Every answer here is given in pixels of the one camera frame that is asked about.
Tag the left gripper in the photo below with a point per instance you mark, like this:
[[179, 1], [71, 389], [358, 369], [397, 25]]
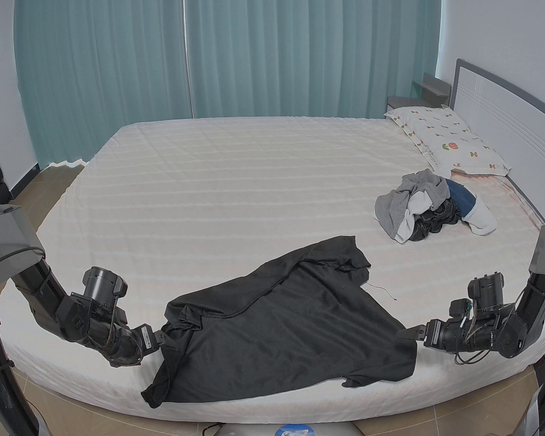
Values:
[[131, 345]]

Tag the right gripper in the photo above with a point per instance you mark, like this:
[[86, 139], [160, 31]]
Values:
[[445, 334]]

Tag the black T-shirt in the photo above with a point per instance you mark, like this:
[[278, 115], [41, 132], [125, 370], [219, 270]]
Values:
[[290, 325]]

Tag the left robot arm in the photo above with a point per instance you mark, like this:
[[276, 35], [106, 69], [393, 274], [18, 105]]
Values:
[[9, 243]]

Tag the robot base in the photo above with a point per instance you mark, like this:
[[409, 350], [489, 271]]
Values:
[[295, 430]]

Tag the pile of clothes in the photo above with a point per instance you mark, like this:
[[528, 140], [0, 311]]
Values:
[[399, 207]]

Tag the bed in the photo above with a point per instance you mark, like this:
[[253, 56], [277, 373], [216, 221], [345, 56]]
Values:
[[231, 198]]

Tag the thin dark thread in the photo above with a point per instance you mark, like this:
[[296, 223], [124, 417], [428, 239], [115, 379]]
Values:
[[381, 289]]

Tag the white printed pillow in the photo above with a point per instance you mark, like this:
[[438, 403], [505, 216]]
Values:
[[445, 139]]

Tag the grey bedside table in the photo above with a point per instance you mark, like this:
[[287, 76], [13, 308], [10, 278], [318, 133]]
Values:
[[436, 84]]

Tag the blue-green curtain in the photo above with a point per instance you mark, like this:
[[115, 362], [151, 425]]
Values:
[[309, 43], [104, 61]]

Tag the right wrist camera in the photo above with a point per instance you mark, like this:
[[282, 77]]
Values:
[[459, 309]]

